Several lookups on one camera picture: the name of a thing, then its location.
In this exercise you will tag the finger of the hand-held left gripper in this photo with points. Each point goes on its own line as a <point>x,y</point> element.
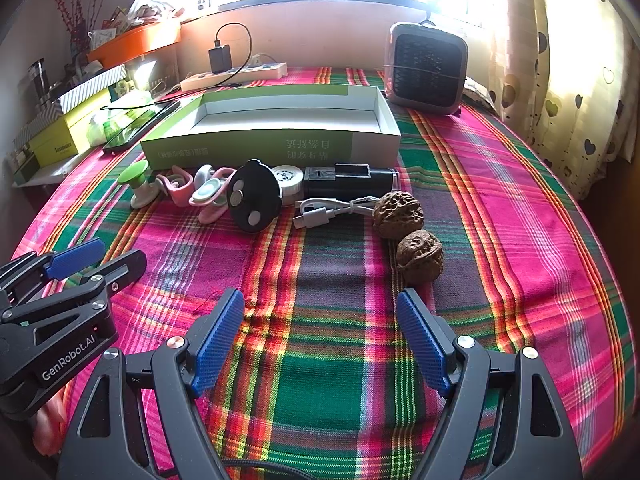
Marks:
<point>75,257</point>
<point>125,265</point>

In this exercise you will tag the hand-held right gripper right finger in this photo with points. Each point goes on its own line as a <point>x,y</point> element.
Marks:
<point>425,342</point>

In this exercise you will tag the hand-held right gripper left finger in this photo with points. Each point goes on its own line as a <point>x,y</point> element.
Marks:
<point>217,342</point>

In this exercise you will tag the brown walnut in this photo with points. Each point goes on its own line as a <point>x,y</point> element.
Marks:
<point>397,215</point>
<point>420,257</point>

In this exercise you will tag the pink clip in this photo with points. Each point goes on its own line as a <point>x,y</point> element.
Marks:
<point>180,195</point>
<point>212,212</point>

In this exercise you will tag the green-topped suction knob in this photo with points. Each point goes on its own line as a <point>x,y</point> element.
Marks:
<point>131,175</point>

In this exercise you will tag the black disc with magnets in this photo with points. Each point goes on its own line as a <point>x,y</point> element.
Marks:
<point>260,185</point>

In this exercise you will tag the green and white cardboard box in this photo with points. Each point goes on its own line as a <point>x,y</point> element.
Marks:
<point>250,147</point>

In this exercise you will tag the black rectangular gadget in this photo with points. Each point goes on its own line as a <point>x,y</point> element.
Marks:
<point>350,185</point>

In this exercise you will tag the person's left hand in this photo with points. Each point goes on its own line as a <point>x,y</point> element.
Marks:
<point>49,427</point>

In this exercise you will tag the plaid blanket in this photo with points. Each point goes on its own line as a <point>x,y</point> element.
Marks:
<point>320,310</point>

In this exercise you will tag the yellow-green box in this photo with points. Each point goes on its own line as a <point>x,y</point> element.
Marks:
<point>55,142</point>

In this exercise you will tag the black smartphone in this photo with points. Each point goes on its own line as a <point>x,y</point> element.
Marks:
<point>135,127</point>

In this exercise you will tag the striped box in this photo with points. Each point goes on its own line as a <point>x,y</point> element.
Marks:
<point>85,92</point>

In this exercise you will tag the steel cup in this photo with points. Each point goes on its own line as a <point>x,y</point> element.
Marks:
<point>39,80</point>

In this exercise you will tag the white printed mug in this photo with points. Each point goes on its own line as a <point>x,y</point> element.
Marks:
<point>102,40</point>

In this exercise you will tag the orange tray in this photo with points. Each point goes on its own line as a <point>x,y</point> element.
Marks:
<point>140,40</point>

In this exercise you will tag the black charger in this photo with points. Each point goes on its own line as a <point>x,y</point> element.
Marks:
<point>220,59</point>

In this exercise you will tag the white power strip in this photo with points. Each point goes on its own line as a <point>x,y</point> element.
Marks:
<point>260,71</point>

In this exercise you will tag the red flower branches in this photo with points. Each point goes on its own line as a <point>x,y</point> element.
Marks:
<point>75,15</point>

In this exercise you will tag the white plug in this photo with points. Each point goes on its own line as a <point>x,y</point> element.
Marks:
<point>262,59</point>

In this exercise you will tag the white plastic bag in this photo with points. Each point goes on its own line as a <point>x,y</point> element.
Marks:
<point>150,0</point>

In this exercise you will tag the heart print curtain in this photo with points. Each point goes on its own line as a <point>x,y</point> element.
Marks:
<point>575,110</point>

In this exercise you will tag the small grey heater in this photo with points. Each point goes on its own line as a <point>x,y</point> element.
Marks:
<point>425,65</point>

